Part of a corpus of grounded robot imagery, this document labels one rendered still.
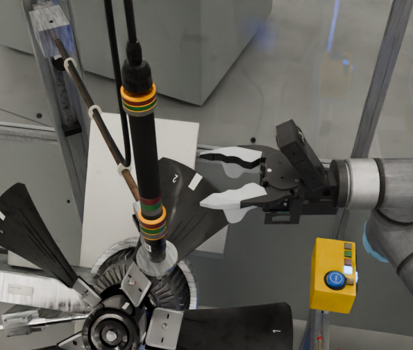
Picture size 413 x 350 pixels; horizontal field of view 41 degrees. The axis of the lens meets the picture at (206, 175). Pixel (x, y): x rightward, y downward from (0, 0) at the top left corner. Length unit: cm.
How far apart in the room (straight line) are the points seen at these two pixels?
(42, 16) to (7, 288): 62
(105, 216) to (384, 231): 72
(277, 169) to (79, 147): 96
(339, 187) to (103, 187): 71
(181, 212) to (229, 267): 115
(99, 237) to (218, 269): 94
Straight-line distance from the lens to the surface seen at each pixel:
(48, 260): 118
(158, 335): 116
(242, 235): 204
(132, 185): 94
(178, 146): 131
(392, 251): 89
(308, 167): 76
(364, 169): 81
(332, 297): 140
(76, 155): 169
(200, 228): 106
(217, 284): 234
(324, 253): 144
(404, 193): 83
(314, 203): 84
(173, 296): 125
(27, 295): 136
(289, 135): 73
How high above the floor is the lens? 222
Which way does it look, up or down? 47 degrees down
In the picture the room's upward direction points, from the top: straight up
